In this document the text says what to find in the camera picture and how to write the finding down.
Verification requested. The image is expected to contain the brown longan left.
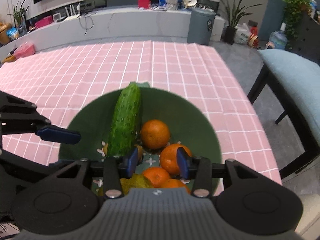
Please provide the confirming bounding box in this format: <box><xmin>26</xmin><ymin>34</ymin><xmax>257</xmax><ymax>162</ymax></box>
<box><xmin>103</xmin><ymin>144</ymin><xmax>108</xmax><ymax>155</ymax></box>

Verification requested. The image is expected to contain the pink box on console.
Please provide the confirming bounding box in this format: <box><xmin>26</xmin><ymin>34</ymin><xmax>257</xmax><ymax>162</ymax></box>
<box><xmin>35</xmin><ymin>16</ymin><xmax>54</xmax><ymax>29</ymax></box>

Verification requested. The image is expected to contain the light blue seat cushion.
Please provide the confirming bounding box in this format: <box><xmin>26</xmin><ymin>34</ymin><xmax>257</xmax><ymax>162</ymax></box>
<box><xmin>258</xmin><ymin>49</ymin><xmax>320</xmax><ymax>141</ymax></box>

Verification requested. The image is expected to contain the potted plant left side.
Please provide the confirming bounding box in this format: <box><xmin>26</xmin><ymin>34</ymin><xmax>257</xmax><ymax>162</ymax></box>
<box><xmin>8</xmin><ymin>0</ymin><xmax>29</xmax><ymax>36</ymax></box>

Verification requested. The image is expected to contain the red box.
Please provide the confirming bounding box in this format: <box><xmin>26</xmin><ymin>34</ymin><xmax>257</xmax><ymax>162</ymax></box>
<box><xmin>138</xmin><ymin>0</ymin><xmax>151</xmax><ymax>10</ymax></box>

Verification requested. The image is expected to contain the brown longan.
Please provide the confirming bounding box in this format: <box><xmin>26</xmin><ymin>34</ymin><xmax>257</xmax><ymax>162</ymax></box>
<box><xmin>103</xmin><ymin>144</ymin><xmax>108</xmax><ymax>155</ymax></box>
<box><xmin>135</xmin><ymin>145</ymin><xmax>144</xmax><ymax>162</ymax></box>

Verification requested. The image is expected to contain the grey trash bin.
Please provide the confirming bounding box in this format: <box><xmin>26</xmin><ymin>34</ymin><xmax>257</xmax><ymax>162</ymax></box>
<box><xmin>187</xmin><ymin>8</ymin><xmax>216</xmax><ymax>46</ymax></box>

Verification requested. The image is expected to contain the orange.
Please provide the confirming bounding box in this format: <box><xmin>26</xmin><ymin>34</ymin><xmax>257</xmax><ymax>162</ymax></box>
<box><xmin>159</xmin><ymin>179</ymin><xmax>190</xmax><ymax>194</ymax></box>
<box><xmin>159</xmin><ymin>144</ymin><xmax>193</xmax><ymax>177</ymax></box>
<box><xmin>142</xmin><ymin>167</ymin><xmax>171</xmax><ymax>188</ymax></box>
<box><xmin>140</xmin><ymin>119</ymin><xmax>170</xmax><ymax>150</ymax></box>

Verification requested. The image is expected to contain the white plastic bag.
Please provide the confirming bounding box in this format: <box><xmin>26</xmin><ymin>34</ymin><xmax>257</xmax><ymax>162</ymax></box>
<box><xmin>234</xmin><ymin>23</ymin><xmax>251</xmax><ymax>44</ymax></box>

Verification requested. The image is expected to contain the leafy plant on cabinet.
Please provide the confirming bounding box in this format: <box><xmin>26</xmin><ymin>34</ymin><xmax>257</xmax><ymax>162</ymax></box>
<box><xmin>282</xmin><ymin>0</ymin><xmax>310</xmax><ymax>49</ymax></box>

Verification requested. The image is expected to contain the green cucumber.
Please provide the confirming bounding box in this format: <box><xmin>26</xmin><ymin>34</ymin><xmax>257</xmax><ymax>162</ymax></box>
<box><xmin>107</xmin><ymin>82</ymin><xmax>142</xmax><ymax>157</ymax></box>

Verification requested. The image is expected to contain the green colander bowl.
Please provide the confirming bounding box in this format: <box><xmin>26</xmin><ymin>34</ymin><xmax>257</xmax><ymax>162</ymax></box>
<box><xmin>58</xmin><ymin>81</ymin><xmax>223</xmax><ymax>198</ymax></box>

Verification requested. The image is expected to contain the dark drawer cabinet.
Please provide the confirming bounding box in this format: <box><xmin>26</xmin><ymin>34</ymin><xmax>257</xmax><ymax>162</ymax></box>
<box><xmin>292</xmin><ymin>12</ymin><xmax>320</xmax><ymax>64</ymax></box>

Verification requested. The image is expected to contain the pink plastic basket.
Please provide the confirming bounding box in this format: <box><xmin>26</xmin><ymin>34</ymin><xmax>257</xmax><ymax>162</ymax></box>
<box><xmin>14</xmin><ymin>42</ymin><xmax>35</xmax><ymax>59</ymax></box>

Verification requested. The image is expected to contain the large green pear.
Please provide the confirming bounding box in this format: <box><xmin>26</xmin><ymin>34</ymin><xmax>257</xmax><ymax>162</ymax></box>
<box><xmin>97</xmin><ymin>173</ymin><xmax>155</xmax><ymax>197</ymax></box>

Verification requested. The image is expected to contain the pink checkered tablecloth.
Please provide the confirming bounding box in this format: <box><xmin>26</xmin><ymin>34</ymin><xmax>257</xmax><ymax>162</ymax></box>
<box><xmin>1</xmin><ymin>41</ymin><xmax>281</xmax><ymax>183</ymax></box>

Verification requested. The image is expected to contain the white marble tv console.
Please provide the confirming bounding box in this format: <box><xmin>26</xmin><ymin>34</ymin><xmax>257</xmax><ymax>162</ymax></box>
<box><xmin>0</xmin><ymin>8</ymin><xmax>226</xmax><ymax>62</ymax></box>

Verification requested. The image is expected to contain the brown longan right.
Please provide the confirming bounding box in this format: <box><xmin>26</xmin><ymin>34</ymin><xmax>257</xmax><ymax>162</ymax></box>
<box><xmin>135</xmin><ymin>145</ymin><xmax>144</xmax><ymax>162</ymax></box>

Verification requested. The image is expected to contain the potted long-leaf plant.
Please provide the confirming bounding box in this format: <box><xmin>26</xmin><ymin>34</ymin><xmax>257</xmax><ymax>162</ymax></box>
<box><xmin>220</xmin><ymin>0</ymin><xmax>261</xmax><ymax>44</ymax></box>

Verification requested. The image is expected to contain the orange back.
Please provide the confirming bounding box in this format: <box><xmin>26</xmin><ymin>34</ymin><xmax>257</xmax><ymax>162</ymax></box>
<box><xmin>140</xmin><ymin>119</ymin><xmax>170</xmax><ymax>150</ymax></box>

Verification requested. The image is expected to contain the water jug bottle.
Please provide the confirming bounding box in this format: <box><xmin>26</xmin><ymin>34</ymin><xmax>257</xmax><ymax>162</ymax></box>
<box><xmin>268</xmin><ymin>23</ymin><xmax>287</xmax><ymax>50</ymax></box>

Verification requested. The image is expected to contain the white wifi router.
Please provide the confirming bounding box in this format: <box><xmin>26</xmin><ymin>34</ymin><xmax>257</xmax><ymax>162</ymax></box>
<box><xmin>65</xmin><ymin>3</ymin><xmax>80</xmax><ymax>21</ymax></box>

